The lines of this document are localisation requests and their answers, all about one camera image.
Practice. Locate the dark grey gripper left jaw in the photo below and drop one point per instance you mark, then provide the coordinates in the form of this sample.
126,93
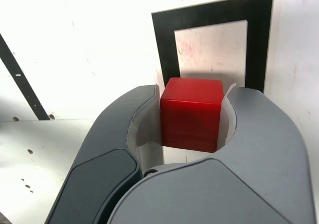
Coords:
99,171

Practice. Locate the red cube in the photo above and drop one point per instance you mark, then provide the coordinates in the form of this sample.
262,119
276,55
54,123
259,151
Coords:
189,119

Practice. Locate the black tape strip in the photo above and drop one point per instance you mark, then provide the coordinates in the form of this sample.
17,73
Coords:
22,84

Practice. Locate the black tape square outline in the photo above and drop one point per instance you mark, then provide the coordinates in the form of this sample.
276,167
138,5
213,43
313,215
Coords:
164,47

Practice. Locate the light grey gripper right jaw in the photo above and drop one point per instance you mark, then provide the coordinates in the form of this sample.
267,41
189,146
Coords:
224,191

